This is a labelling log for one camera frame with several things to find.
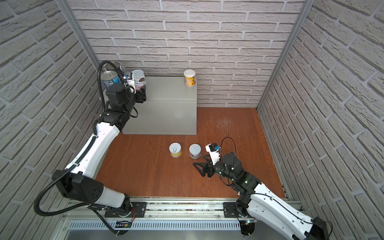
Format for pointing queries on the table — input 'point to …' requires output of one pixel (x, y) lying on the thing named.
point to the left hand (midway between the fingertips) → (136, 82)
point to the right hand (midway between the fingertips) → (199, 160)
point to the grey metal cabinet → (170, 108)
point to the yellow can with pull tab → (175, 150)
